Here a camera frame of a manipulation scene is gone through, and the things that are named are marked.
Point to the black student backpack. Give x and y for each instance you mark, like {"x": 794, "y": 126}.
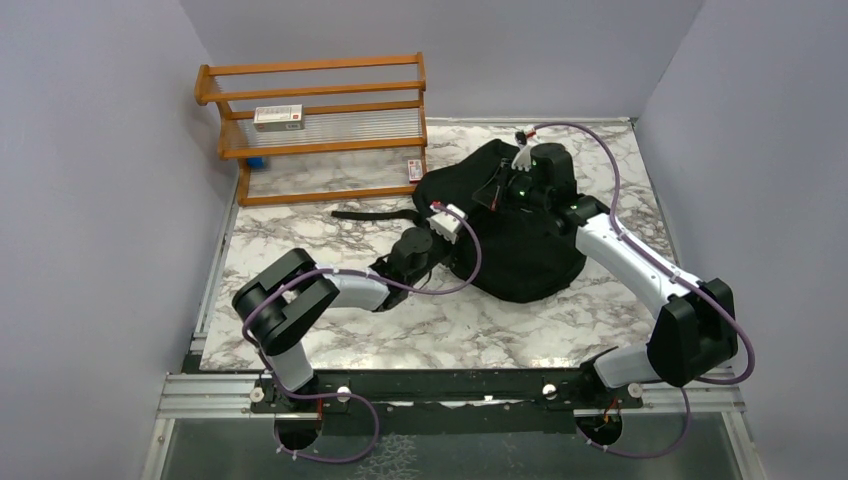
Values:
{"x": 513, "y": 255}

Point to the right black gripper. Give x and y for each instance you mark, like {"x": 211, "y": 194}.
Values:
{"x": 494, "y": 194}

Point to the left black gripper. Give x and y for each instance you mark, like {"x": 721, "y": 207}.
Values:
{"x": 449, "y": 248}

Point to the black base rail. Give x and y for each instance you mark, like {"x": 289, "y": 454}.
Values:
{"x": 436, "y": 401}

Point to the blue object under shelf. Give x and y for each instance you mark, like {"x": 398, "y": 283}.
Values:
{"x": 256, "y": 162}

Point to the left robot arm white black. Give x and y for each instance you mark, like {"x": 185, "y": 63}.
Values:
{"x": 282, "y": 303}

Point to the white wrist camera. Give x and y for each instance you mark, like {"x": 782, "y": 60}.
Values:
{"x": 523, "y": 159}
{"x": 447, "y": 221}

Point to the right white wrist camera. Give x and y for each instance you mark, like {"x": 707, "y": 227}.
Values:
{"x": 523, "y": 159}

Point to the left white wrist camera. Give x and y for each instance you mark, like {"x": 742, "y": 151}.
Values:
{"x": 447, "y": 221}

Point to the white red box on shelf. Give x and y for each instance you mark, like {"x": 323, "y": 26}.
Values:
{"x": 278, "y": 118}

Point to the small red white box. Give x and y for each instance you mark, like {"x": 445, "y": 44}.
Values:
{"x": 416, "y": 170}

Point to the wooden shelf rack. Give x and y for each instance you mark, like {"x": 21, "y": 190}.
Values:
{"x": 371, "y": 116}

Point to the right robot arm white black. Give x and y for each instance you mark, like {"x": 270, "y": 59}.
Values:
{"x": 692, "y": 333}

